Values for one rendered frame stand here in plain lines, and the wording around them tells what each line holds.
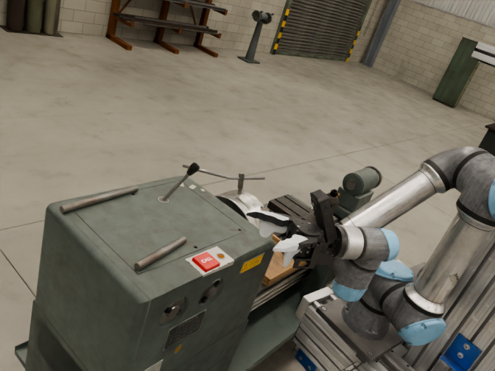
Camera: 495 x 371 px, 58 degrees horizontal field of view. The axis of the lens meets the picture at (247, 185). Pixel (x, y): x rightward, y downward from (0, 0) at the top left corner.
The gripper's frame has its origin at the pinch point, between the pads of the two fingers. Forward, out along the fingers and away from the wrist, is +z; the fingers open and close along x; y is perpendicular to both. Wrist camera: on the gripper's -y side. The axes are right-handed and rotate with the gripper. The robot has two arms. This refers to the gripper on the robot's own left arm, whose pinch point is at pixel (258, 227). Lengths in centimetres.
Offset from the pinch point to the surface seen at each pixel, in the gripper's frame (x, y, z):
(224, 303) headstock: 37, 47, -16
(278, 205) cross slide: 119, 45, -72
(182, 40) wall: 922, 25, -188
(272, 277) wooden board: 70, 59, -52
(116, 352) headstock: 23, 52, 18
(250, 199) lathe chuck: 73, 25, -33
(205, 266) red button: 28.4, 27.8, -2.8
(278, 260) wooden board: 84, 59, -61
